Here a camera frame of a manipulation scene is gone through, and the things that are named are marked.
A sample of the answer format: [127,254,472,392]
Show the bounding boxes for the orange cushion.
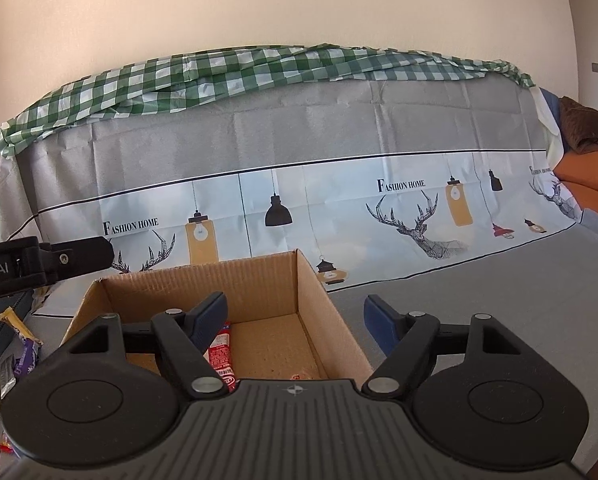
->
[553,149,598,212]

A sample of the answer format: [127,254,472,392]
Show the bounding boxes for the yellow snack bar packet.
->
[0,307,44,346]

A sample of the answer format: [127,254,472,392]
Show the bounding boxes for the brown cardboard box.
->
[59,249,376,393]

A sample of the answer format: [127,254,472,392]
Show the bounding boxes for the green clear snack packet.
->
[0,364,18,413]

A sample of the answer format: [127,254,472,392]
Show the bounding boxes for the purple snack bar packet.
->
[13,336,42,379]

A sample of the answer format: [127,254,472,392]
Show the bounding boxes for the brown blanket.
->
[559,95,598,157]

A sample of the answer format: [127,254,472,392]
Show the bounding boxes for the grey deer printed cloth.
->
[0,72,598,461]

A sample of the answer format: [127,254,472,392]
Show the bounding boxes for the blue and white cloth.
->
[536,86,564,137]

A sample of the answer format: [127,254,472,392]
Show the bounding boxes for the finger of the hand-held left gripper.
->
[41,236,115,287]

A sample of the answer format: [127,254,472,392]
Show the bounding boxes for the green checkered cloth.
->
[0,44,536,158]

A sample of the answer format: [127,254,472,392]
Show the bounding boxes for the red white snack packet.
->
[205,321,238,394]

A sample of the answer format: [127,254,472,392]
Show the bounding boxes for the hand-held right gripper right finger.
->
[361,294,534,397]

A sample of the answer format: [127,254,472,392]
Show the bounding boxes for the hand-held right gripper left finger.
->
[61,291,230,397]

